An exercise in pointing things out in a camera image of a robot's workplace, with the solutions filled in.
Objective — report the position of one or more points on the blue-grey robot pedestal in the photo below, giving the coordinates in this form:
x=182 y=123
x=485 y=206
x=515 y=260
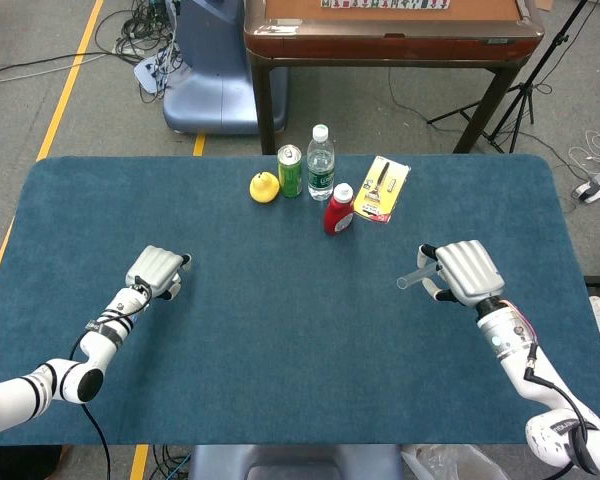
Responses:
x=210 y=90

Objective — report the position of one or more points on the yellow razor blister pack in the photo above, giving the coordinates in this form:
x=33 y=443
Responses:
x=382 y=192

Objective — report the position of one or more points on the white power strip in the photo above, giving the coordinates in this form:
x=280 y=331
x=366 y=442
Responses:
x=147 y=72
x=597 y=187

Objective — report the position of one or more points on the brown mahjong table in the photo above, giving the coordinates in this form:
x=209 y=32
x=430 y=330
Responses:
x=395 y=45

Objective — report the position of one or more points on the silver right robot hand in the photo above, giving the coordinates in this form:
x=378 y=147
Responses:
x=470 y=272

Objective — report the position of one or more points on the green drink can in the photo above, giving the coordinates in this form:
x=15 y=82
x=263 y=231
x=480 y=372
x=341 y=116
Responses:
x=290 y=175

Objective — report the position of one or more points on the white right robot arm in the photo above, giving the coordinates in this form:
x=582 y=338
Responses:
x=510 y=335

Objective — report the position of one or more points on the blue table cloth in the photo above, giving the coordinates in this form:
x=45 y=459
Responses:
x=290 y=325

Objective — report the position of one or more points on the black tripod stand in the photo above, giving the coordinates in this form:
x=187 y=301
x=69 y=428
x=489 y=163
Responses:
x=522 y=95

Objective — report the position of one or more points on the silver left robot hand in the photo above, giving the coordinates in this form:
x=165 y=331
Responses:
x=152 y=267

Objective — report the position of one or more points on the mahjong tile row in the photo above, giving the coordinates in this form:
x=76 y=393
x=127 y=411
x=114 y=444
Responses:
x=385 y=3

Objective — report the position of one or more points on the red ketchup squeeze bottle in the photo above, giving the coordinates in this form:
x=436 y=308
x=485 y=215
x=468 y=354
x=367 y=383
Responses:
x=338 y=215

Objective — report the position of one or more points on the clear plastic water bottle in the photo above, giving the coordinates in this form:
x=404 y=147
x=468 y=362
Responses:
x=321 y=170

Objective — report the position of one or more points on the grey-blue robot torso base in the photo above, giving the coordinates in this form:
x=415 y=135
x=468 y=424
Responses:
x=295 y=462

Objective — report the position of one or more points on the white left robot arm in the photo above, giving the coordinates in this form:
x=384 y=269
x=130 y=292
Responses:
x=100 y=345

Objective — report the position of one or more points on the transparent glass test tube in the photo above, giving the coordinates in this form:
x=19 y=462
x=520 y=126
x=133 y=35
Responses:
x=411 y=279

